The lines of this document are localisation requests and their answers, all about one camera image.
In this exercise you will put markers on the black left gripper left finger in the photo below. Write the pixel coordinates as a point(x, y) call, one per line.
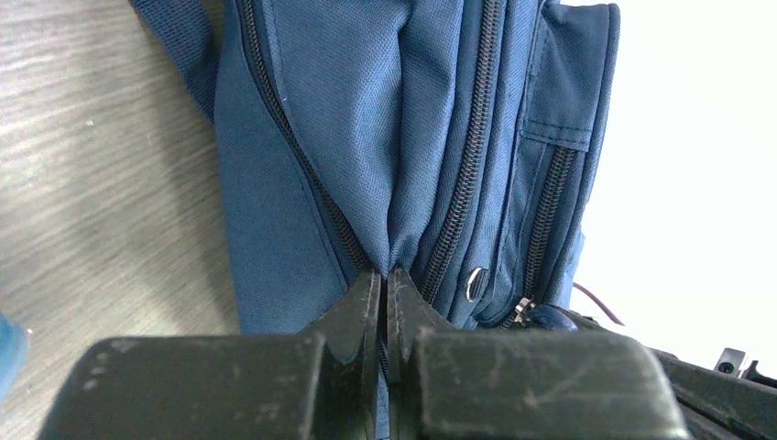
point(318, 384)

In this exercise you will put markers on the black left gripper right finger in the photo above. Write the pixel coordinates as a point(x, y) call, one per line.
point(446, 383)

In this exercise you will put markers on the blue zipper pull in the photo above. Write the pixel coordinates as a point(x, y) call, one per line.
point(545, 317)

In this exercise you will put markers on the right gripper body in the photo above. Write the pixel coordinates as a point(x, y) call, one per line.
point(722, 388)

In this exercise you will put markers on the navy blue student backpack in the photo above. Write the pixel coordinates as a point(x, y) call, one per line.
point(457, 140)

